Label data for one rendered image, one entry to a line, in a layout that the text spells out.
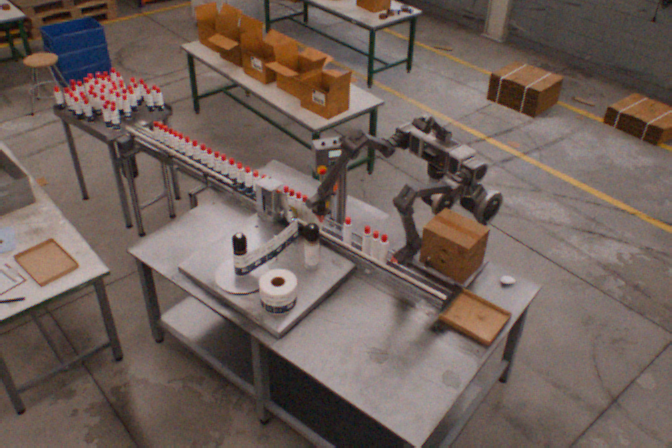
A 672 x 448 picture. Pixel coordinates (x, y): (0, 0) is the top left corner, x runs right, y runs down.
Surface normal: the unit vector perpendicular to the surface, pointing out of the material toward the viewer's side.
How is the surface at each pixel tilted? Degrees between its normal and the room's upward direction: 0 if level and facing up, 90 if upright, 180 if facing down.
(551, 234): 0
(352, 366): 0
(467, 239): 0
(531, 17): 90
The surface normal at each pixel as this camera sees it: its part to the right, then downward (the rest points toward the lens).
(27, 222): 0.02, -0.81
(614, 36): -0.76, 0.37
